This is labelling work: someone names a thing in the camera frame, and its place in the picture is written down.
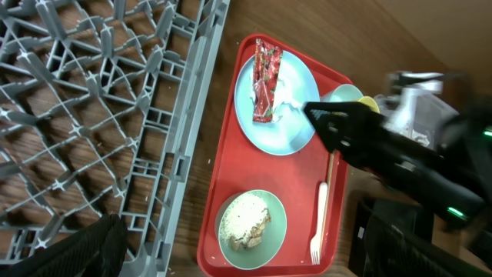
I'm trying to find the clear plastic bin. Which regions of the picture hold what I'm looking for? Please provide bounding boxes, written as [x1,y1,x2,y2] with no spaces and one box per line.
[375,72,457,150]

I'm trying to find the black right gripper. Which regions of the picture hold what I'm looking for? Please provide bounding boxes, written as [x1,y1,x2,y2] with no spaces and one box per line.
[303,102,485,222]

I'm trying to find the white plastic fork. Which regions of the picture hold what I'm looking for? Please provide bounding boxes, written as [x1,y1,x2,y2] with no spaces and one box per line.
[310,182,327,265]

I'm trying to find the small green bowl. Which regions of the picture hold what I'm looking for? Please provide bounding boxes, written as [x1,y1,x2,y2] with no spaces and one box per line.
[321,84,363,102]

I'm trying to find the yellow cup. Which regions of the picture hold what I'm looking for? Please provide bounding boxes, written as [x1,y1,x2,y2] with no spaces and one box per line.
[358,96,380,113]

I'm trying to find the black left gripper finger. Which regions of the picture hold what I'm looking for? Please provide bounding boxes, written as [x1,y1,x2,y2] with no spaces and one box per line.
[1,214,128,277]

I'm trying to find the wooden chopstick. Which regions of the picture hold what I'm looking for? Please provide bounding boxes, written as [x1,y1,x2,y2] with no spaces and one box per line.
[320,151,334,249]

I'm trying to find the green bowl with rice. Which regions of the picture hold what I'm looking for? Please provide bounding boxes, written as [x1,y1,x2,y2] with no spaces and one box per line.
[214,189,288,270]

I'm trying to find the light blue plate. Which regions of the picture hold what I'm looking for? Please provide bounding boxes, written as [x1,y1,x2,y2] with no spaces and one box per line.
[234,51,320,155]

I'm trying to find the black waste tray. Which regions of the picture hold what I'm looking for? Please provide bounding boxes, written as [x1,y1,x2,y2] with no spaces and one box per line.
[348,197,489,277]

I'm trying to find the grey dishwasher rack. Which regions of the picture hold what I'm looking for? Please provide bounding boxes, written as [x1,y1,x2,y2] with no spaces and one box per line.
[1,0,230,276]

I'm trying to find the rice and food scraps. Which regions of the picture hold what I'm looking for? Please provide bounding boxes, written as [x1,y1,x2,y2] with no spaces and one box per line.
[219,194,271,252]

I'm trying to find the white napkin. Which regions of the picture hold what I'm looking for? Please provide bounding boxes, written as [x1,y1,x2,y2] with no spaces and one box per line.
[250,75,303,123]

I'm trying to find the red plastic tray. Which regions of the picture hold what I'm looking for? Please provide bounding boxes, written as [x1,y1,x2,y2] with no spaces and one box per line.
[196,32,354,277]

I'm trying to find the red snack wrapper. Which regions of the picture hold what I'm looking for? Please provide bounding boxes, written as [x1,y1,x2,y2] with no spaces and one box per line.
[252,38,283,123]

